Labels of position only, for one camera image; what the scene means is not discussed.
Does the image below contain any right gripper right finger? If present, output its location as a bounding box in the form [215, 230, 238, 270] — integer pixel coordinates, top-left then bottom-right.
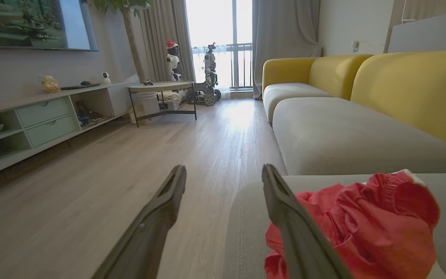
[261, 164, 353, 279]

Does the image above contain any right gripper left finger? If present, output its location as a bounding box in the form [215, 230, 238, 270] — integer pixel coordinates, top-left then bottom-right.
[91, 165, 188, 279]

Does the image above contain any red garment with striped trim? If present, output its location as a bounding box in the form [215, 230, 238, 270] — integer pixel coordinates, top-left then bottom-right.
[264, 170, 441, 279]

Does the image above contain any wide grey sofa seat cushion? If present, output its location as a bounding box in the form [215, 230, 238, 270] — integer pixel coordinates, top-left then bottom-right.
[272, 97, 446, 176]

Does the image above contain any small grey sofa seat cushion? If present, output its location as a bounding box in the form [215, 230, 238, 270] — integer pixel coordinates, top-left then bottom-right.
[263, 83, 334, 125]

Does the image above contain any white box appliance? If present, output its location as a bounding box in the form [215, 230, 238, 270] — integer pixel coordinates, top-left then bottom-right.
[132, 91, 161, 125]

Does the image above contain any pale green drawer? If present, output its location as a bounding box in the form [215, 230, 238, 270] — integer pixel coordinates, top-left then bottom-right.
[26, 115, 79, 148]
[16, 97, 72, 129]

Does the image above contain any round side table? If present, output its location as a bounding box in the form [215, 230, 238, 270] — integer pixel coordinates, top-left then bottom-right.
[128, 80, 198, 128]

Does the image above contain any yellow sofa armrest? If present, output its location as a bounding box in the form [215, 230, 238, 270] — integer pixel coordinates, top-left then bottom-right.
[262, 57, 320, 98]

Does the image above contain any medium yellow sofa backrest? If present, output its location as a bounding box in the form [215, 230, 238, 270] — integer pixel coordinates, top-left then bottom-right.
[309, 54, 374, 101]

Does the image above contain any black remote tray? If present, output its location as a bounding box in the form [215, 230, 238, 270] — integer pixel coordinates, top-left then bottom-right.
[60, 81, 102, 91]

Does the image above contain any grey wheeled robot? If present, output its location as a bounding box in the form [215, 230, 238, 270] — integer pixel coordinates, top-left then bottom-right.
[186, 42, 222, 107]

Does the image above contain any white humanoid robot red hat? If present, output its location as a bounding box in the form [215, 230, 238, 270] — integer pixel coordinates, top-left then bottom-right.
[165, 39, 186, 83]

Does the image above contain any small toy figure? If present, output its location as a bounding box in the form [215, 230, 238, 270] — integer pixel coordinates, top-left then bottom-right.
[39, 75, 61, 94]

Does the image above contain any large yellow sofa backrest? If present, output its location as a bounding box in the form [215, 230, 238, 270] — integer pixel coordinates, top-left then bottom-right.
[350, 50, 446, 160]

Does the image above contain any white TV console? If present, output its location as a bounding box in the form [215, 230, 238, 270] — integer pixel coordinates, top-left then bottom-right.
[0, 81, 135, 183]

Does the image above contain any indoor tree plant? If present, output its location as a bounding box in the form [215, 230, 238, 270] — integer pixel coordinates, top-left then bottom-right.
[89, 0, 154, 84]

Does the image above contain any grey curtain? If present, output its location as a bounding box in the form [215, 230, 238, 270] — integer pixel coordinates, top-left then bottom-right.
[252, 0, 322, 100]

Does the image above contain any beige curtain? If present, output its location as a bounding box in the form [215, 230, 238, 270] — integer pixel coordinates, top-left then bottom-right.
[140, 0, 197, 84]

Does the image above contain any balcony glass door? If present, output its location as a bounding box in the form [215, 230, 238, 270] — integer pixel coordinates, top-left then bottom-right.
[184, 0, 255, 91]

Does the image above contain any white panel board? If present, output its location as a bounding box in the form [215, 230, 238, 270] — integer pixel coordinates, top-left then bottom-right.
[387, 9, 446, 54]

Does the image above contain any cable clutter in console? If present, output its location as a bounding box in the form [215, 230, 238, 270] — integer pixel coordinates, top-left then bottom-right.
[75, 100, 110, 127]

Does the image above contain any wall-mounted television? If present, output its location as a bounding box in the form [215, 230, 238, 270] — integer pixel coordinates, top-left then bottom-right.
[0, 0, 99, 52]

